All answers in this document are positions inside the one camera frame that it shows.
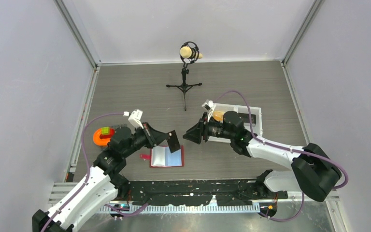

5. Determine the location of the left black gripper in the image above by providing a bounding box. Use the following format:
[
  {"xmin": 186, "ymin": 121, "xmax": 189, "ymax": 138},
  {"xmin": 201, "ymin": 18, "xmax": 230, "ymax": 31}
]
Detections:
[{"xmin": 122, "ymin": 122, "xmax": 168, "ymax": 159}]

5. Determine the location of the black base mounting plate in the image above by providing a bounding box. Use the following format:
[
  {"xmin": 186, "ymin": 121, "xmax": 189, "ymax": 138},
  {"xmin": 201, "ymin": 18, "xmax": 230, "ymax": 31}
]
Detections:
[{"xmin": 117, "ymin": 179, "xmax": 288, "ymax": 206}]

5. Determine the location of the red card holder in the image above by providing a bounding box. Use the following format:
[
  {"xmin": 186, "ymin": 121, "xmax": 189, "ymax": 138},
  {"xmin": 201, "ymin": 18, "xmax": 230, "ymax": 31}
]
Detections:
[{"xmin": 140, "ymin": 146, "xmax": 184, "ymax": 168}]

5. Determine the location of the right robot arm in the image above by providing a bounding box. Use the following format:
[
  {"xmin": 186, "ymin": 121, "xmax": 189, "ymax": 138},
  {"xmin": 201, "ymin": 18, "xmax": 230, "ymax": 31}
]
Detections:
[{"xmin": 183, "ymin": 111, "xmax": 342, "ymax": 202}]

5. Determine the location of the green toy block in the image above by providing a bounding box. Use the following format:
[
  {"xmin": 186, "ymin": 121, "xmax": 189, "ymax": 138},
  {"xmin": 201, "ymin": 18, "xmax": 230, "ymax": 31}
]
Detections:
[{"xmin": 100, "ymin": 127, "xmax": 111, "ymax": 136}]

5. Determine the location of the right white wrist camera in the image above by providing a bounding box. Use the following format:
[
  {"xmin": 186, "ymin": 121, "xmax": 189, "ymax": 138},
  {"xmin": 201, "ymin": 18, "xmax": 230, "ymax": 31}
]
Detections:
[{"xmin": 202, "ymin": 100, "xmax": 216, "ymax": 121}]

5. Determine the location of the beige microphone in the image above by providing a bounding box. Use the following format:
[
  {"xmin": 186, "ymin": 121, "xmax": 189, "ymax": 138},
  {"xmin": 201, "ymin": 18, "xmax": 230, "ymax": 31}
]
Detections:
[{"xmin": 179, "ymin": 46, "xmax": 203, "ymax": 60}]

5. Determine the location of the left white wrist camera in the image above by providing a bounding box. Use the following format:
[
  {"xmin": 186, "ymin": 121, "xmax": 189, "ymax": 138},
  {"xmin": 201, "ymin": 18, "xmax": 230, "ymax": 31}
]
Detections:
[{"xmin": 123, "ymin": 109, "xmax": 144, "ymax": 129}]

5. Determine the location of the grey studded baseplate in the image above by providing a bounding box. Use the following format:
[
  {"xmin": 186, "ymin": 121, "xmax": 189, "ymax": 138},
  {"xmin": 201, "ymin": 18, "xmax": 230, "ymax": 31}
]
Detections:
[{"xmin": 110, "ymin": 124, "xmax": 127, "ymax": 130}]

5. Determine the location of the orange curved plastic piece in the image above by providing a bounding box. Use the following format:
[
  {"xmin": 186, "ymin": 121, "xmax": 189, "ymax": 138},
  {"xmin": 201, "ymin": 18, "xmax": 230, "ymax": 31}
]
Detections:
[{"xmin": 92, "ymin": 128, "xmax": 111, "ymax": 146}]

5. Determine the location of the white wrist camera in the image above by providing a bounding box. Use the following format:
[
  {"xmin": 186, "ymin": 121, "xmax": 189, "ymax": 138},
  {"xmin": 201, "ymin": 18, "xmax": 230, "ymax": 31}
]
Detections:
[
  {"xmin": 123, "ymin": 109, "xmax": 144, "ymax": 129},
  {"xmin": 202, "ymin": 100, "xmax": 216, "ymax": 121}
]

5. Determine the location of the white two-compartment tray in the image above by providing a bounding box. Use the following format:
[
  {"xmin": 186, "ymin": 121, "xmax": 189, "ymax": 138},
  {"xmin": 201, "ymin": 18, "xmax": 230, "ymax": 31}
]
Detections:
[{"xmin": 209, "ymin": 102, "xmax": 264, "ymax": 138}]

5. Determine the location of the red toy block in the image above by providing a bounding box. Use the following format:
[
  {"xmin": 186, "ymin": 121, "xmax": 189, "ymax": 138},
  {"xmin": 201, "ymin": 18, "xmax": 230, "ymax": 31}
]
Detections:
[{"xmin": 100, "ymin": 129, "xmax": 114, "ymax": 140}]

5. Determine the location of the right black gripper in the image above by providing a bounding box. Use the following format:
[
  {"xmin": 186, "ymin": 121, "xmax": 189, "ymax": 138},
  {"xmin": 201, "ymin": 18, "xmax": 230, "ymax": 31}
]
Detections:
[{"xmin": 183, "ymin": 113, "xmax": 234, "ymax": 145}]

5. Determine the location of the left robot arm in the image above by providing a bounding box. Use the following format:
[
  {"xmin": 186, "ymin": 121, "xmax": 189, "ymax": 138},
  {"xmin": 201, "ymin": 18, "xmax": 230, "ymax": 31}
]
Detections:
[{"xmin": 32, "ymin": 122, "xmax": 181, "ymax": 232}]

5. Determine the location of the black credit card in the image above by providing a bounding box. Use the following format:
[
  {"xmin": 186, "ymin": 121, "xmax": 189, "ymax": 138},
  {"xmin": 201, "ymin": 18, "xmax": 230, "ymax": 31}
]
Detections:
[
  {"xmin": 167, "ymin": 130, "xmax": 181, "ymax": 153},
  {"xmin": 238, "ymin": 113, "xmax": 257, "ymax": 126}
]

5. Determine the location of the black microphone tripod stand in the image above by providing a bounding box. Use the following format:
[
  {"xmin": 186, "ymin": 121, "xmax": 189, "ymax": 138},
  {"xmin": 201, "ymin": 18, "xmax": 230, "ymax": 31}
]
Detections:
[{"xmin": 166, "ymin": 41, "xmax": 202, "ymax": 111}]

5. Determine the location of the orange credit card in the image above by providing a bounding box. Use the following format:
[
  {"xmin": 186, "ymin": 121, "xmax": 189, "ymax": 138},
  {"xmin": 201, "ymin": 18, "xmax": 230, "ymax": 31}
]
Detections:
[{"xmin": 213, "ymin": 111, "xmax": 225, "ymax": 122}]

